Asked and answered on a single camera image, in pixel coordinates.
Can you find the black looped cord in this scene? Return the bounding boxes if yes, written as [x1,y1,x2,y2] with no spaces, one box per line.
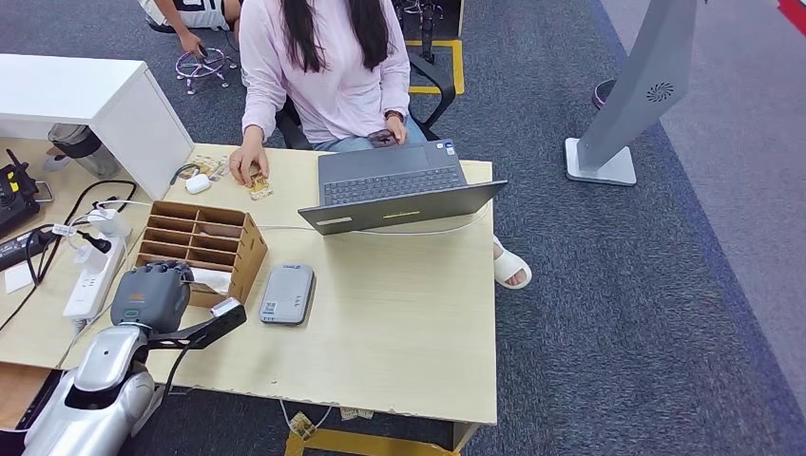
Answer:
[168,163,202,187]

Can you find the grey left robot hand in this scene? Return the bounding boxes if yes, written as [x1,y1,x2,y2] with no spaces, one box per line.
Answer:
[109,260,195,334]

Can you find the black chair base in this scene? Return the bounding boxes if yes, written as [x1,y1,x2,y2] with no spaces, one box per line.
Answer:
[393,0,464,65]

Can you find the white room key cards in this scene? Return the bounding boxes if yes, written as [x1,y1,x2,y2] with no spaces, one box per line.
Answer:
[188,267,233,295]

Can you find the seated person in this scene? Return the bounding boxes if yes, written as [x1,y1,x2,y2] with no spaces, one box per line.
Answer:
[227,0,430,188]

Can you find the grey open laptop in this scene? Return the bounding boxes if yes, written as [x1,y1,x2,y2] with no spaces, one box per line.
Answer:
[297,139,509,238]

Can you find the chrome ring stool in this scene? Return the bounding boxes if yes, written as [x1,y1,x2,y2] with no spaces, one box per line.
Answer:
[174,47,240,97]

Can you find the person's right hand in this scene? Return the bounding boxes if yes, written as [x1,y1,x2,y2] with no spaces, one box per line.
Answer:
[227,135,272,188]

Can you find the black power brick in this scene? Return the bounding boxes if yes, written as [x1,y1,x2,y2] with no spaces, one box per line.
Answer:
[0,229,55,273]

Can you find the white thin cable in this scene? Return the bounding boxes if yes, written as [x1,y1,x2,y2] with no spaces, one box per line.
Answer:
[53,317,96,372]

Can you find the black power plug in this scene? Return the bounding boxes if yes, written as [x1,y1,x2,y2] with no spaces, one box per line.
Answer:
[76,231,113,256]

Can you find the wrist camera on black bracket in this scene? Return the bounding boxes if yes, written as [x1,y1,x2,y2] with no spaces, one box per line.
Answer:
[147,297,248,352]

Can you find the brown compartment organizer box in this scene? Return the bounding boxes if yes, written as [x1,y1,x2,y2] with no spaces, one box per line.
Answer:
[133,200,270,310]

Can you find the white cabinet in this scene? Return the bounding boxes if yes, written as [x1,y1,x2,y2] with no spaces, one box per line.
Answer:
[0,53,195,201]

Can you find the black power cable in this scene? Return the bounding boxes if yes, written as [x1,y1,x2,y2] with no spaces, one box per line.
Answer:
[0,180,138,334]

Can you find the crouching person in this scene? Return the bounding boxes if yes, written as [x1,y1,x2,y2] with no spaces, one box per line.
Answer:
[137,0,243,57]

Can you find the grey card reader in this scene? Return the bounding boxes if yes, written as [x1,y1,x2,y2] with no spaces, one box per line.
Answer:
[259,262,317,327]

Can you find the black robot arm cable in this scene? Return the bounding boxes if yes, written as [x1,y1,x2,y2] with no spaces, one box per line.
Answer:
[160,342,198,406]

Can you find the white power strip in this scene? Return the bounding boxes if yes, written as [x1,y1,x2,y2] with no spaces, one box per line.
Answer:
[62,236,127,322]

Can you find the paper tags under desk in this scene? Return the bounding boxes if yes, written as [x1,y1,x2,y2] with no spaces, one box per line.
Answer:
[279,399,375,442]

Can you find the white charger block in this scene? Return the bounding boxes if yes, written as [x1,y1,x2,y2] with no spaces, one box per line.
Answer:
[86,207,130,239]

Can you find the white paper note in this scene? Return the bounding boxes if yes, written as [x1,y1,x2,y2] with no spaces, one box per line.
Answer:
[3,262,34,295]

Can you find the dark round base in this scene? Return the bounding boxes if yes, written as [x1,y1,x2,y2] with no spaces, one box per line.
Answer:
[590,78,622,111]

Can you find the black radio controller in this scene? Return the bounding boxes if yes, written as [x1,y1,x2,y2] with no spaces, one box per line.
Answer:
[0,148,55,240]

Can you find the person's left hand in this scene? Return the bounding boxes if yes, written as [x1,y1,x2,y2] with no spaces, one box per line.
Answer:
[384,116,410,147]

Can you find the grey kiosk stand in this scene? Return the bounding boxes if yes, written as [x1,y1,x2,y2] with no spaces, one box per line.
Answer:
[564,0,699,188]

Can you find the person's foot in white sandal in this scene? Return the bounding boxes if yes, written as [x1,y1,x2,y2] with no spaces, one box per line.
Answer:
[491,236,533,292]

